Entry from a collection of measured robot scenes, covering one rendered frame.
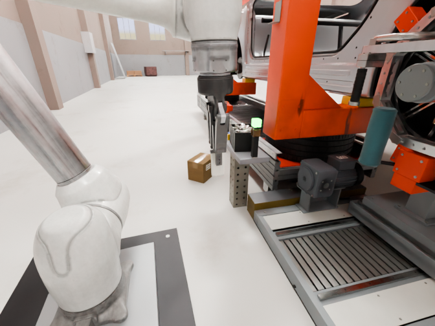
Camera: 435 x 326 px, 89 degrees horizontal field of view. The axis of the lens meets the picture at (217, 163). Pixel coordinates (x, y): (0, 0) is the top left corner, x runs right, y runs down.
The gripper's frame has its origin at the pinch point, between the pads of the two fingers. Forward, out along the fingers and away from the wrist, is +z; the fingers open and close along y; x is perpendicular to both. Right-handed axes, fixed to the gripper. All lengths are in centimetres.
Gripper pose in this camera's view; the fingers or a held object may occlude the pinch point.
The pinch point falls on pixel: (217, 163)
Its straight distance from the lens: 53.9
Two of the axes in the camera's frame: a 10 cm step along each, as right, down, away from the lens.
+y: 2.4, 4.2, -8.8
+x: 9.7, -1.3, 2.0
